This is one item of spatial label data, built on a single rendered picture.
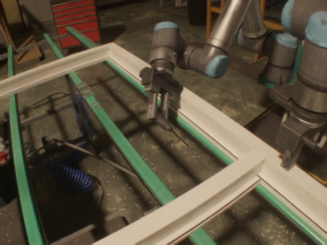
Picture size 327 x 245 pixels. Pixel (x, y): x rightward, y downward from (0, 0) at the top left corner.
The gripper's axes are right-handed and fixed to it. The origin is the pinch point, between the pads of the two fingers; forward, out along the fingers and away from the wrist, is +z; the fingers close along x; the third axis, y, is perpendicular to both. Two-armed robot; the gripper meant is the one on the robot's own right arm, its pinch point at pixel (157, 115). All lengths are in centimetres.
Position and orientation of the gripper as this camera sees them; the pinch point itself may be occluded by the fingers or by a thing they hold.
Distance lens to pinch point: 73.8
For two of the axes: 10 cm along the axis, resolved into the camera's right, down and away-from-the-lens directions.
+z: -0.9, 9.6, -2.6
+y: 7.5, -1.0, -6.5
